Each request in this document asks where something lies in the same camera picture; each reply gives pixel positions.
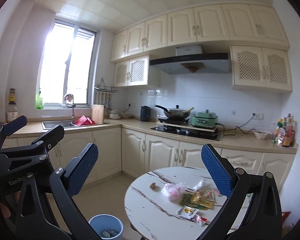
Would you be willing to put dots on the yellow snack packet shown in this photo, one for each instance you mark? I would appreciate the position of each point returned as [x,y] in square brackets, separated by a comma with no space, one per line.
[205,204]

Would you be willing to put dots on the cream wall cabinet row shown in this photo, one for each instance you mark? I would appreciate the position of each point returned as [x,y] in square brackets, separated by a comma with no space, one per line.
[185,30]

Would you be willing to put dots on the black range hood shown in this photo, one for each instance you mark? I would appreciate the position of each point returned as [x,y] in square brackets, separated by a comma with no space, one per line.
[190,62]

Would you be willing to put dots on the black gas stove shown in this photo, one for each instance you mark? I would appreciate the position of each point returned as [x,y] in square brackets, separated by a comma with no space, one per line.
[187,133]

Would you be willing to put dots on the black wok with lid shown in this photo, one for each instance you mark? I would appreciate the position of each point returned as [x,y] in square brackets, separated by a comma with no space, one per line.
[176,112]

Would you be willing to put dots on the tan walnut shell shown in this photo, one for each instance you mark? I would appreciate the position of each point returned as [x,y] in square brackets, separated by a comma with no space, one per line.
[153,186]

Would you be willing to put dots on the aluminium frame window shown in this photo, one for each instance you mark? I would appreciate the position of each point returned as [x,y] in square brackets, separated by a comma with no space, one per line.
[57,67]

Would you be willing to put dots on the pink clear plastic bag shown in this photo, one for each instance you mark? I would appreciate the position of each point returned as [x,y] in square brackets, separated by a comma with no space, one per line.
[173,192]

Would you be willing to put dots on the green dish soap bottle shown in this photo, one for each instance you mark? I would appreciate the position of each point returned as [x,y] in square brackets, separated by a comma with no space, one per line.
[39,102]

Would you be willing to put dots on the white bowl stack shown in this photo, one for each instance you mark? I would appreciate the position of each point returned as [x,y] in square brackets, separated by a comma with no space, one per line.
[114,114]

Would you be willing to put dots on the white yellow sachet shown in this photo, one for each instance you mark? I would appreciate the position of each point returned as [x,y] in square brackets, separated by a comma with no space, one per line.
[187,211]

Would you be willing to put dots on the gold foil nut packet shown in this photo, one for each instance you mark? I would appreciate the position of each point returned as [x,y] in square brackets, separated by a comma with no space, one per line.
[200,195]

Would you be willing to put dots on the person's left hand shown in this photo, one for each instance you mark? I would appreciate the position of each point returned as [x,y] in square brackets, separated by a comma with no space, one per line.
[5,207]

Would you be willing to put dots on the cream base cabinet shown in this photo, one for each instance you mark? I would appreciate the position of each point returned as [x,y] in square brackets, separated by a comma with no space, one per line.
[162,152]

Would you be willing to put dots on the blue white trash bin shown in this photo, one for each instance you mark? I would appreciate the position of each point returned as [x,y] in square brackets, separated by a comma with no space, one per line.
[95,226]

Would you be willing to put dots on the round white marble table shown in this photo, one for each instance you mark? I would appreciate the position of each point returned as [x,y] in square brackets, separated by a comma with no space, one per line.
[145,205]

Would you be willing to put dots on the white wall socket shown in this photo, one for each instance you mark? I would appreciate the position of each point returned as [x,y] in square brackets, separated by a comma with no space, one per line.
[258,116]
[131,104]

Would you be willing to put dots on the yellow label sauce bottle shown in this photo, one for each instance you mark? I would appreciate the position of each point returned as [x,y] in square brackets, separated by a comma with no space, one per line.
[12,97]

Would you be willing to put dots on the cream lattice door cabinet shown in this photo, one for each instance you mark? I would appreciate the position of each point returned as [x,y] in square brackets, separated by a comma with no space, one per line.
[261,68]
[136,71]

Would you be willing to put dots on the clear white label bottle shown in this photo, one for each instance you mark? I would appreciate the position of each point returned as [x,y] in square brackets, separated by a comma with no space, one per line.
[12,115]

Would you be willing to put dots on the stainless steel sink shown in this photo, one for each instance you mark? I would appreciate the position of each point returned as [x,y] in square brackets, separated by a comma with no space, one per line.
[56,125]

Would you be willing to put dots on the pink dish items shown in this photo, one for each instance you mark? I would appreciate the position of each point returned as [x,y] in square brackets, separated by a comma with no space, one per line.
[84,121]

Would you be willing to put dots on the green electric cooking pot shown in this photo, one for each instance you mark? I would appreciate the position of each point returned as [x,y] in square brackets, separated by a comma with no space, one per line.
[204,120]

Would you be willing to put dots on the cluster of condiment bottles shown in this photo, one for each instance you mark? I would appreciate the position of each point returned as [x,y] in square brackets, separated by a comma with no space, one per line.
[285,132]

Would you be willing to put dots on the black electric kettle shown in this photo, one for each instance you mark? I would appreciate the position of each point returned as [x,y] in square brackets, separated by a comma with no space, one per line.
[145,114]

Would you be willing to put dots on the red white checkered sachet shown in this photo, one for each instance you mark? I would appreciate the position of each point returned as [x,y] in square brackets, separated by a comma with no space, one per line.
[211,193]

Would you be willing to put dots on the white ceramic bowl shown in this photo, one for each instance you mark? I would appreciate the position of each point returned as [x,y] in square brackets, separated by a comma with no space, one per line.
[262,135]

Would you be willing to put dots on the wooden cutting board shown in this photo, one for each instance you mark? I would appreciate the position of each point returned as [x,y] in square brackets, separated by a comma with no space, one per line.
[98,114]

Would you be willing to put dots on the red white candy wrapper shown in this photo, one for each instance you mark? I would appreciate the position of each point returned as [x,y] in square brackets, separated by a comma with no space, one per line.
[200,220]

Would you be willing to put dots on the green gold foil packet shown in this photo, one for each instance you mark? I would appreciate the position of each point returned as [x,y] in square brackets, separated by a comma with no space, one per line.
[186,200]

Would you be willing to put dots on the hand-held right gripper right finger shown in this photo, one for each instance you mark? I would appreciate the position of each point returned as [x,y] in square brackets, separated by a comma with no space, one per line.
[216,172]

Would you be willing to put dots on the black induction cooker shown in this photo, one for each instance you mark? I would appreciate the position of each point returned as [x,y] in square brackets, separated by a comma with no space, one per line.
[173,120]

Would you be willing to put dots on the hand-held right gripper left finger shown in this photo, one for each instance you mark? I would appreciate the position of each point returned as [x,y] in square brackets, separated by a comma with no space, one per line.
[83,170]

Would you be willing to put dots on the metal faucet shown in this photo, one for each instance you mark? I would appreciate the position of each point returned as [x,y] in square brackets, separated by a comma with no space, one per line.
[73,111]

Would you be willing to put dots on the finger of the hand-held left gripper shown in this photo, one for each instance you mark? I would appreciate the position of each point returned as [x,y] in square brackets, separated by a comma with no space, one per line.
[15,126]
[51,136]

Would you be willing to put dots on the metal utensil rack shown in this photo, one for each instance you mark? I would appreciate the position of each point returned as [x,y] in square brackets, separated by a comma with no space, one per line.
[106,90]

